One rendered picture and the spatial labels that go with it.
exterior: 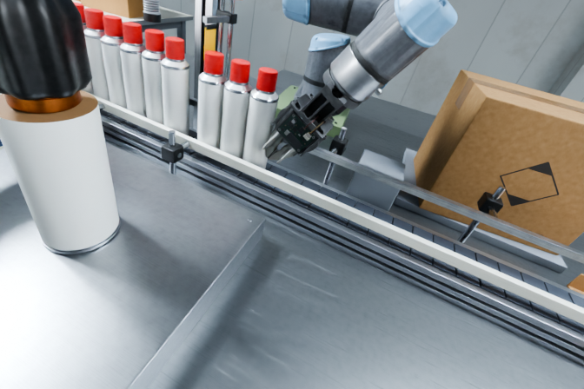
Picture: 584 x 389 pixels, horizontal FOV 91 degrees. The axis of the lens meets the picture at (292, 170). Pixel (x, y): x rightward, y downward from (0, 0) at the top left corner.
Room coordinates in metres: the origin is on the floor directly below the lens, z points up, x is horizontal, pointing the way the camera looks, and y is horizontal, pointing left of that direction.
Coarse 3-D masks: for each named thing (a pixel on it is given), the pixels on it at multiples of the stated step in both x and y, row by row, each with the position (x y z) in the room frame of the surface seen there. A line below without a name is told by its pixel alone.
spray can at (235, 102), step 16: (240, 64) 0.49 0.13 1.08; (240, 80) 0.49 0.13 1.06; (224, 96) 0.49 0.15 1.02; (240, 96) 0.48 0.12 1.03; (224, 112) 0.49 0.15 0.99; (240, 112) 0.48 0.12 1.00; (224, 128) 0.48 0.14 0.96; (240, 128) 0.49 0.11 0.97; (224, 144) 0.48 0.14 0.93; (240, 144) 0.49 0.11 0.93
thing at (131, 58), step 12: (132, 24) 0.57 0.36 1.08; (132, 36) 0.56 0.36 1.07; (120, 48) 0.55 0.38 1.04; (132, 48) 0.55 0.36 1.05; (144, 48) 0.57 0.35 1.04; (132, 60) 0.55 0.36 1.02; (132, 72) 0.55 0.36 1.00; (132, 84) 0.55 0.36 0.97; (132, 96) 0.55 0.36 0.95; (144, 96) 0.56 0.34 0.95; (132, 108) 0.55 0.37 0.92; (144, 108) 0.56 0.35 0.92
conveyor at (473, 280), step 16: (208, 160) 0.48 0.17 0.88; (240, 176) 0.45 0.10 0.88; (288, 176) 0.49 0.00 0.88; (272, 192) 0.43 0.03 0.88; (320, 192) 0.47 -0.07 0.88; (320, 208) 0.42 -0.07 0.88; (368, 208) 0.45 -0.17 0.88; (352, 224) 0.40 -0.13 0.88; (400, 224) 0.43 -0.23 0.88; (384, 240) 0.38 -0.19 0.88; (432, 240) 0.41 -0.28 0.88; (416, 256) 0.36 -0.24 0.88; (480, 256) 0.40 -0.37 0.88; (448, 272) 0.34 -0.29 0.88; (464, 272) 0.35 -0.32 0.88; (512, 272) 0.38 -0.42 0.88; (496, 288) 0.33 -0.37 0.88; (544, 288) 0.36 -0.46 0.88; (560, 288) 0.37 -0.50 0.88; (528, 304) 0.32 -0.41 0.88; (576, 304) 0.34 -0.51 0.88; (560, 320) 0.30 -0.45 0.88
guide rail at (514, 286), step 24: (96, 96) 0.56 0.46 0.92; (144, 120) 0.52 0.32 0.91; (192, 144) 0.48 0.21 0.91; (240, 168) 0.45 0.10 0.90; (288, 192) 0.42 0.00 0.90; (312, 192) 0.42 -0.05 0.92; (360, 216) 0.39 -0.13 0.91; (408, 240) 0.36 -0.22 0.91; (456, 264) 0.34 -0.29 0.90; (480, 264) 0.34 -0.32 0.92; (504, 288) 0.32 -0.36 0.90; (528, 288) 0.31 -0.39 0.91; (576, 312) 0.29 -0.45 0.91
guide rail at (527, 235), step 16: (336, 160) 0.48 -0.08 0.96; (368, 176) 0.46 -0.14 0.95; (384, 176) 0.45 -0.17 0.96; (416, 192) 0.44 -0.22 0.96; (432, 192) 0.44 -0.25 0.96; (448, 208) 0.42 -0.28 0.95; (464, 208) 0.41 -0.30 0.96; (496, 224) 0.40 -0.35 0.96; (512, 224) 0.40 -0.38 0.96; (528, 240) 0.38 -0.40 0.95; (544, 240) 0.38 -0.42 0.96; (576, 256) 0.37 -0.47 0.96
